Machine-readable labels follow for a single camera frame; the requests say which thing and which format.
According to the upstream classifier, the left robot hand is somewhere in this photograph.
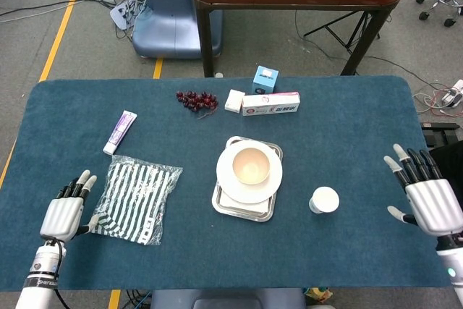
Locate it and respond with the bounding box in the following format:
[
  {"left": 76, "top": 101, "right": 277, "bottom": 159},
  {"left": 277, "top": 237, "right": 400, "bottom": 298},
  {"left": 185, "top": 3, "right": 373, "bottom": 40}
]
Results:
[{"left": 38, "top": 169, "right": 101, "bottom": 244}]

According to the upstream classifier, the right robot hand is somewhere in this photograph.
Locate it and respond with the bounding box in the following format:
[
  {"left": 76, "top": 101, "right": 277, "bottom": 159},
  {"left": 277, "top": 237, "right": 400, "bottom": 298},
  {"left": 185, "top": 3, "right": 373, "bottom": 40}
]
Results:
[{"left": 383, "top": 143, "right": 463, "bottom": 237}]

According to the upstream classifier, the flower print paper cup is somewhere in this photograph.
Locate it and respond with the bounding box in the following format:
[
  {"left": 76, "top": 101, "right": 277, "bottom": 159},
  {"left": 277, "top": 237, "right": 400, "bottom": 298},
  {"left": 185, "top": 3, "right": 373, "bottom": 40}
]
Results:
[{"left": 308, "top": 186, "right": 341, "bottom": 215}]

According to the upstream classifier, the black foot pedal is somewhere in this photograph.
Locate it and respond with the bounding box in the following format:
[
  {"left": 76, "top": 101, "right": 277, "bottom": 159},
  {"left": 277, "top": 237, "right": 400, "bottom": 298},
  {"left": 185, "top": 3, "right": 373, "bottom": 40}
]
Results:
[{"left": 421, "top": 122, "right": 461, "bottom": 147}]

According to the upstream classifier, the striped cloth in plastic bag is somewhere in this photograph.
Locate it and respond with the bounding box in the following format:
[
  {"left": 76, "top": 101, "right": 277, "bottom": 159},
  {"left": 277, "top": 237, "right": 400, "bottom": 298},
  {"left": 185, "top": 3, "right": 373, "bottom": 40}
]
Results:
[{"left": 85, "top": 154, "right": 184, "bottom": 246}]

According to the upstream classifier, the purple white toothpaste tube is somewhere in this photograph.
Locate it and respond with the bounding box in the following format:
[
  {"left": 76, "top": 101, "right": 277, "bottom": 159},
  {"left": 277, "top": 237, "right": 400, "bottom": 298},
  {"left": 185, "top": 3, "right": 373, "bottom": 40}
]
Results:
[{"left": 102, "top": 109, "right": 138, "bottom": 156}]

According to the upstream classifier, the white power strip with plugs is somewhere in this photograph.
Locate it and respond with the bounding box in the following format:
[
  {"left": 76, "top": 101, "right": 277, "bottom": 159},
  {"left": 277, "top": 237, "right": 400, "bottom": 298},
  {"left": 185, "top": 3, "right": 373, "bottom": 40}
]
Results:
[{"left": 440, "top": 79, "right": 463, "bottom": 109}]

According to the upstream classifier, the blue table cloth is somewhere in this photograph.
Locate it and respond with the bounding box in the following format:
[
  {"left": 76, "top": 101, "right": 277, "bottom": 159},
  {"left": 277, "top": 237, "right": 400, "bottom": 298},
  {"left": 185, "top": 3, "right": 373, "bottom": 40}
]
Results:
[{"left": 1, "top": 75, "right": 451, "bottom": 292}]

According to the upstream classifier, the white round plate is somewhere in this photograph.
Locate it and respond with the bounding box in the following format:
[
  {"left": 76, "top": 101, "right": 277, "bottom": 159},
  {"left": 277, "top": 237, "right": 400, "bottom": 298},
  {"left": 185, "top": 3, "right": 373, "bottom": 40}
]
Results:
[{"left": 216, "top": 140, "right": 284, "bottom": 205}]

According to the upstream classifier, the red grape bunch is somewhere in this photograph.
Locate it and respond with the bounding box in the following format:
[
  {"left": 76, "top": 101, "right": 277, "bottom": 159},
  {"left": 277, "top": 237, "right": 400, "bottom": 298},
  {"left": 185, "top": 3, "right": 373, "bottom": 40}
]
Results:
[{"left": 176, "top": 90, "right": 220, "bottom": 121}]

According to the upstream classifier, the blue grey robot body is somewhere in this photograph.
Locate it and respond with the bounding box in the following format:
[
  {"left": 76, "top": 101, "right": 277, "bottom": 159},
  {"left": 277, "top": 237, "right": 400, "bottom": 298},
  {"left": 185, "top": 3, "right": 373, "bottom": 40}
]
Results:
[{"left": 150, "top": 288, "right": 307, "bottom": 309}]

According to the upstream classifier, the shiny metal tray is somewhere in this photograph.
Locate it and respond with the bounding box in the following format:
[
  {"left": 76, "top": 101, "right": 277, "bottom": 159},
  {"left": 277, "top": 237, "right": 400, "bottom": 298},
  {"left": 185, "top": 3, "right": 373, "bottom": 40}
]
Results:
[{"left": 211, "top": 135, "right": 284, "bottom": 223}]

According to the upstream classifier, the beige bowl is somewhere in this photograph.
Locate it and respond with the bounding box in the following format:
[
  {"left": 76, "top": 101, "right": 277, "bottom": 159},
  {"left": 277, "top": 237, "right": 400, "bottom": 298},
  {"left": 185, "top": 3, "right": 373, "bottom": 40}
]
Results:
[{"left": 231, "top": 146, "right": 271, "bottom": 185}]

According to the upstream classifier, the white pink toothpaste box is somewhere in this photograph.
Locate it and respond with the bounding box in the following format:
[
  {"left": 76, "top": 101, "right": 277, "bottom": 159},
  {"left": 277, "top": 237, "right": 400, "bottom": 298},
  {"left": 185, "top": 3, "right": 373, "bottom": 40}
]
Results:
[{"left": 241, "top": 91, "right": 301, "bottom": 117}]

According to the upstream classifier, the small white soap box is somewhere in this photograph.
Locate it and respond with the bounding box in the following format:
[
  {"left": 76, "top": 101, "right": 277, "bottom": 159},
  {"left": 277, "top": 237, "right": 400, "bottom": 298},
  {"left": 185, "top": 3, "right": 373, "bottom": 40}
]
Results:
[{"left": 224, "top": 89, "right": 245, "bottom": 114}]

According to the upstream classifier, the white floor power strip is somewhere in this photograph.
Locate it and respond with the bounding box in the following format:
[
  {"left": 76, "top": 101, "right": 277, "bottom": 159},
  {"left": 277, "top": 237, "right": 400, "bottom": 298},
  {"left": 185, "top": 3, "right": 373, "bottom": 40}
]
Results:
[{"left": 109, "top": 1, "right": 137, "bottom": 30}]

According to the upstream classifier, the light blue carton box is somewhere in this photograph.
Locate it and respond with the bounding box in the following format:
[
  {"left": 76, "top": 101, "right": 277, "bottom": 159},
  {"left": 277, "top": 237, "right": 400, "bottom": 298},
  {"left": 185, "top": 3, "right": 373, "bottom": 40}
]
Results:
[{"left": 251, "top": 65, "right": 280, "bottom": 96}]

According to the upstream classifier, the blue grey machine base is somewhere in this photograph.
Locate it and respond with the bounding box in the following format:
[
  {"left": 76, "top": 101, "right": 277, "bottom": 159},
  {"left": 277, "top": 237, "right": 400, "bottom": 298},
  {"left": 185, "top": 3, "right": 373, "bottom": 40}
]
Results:
[{"left": 132, "top": 0, "right": 224, "bottom": 59}]

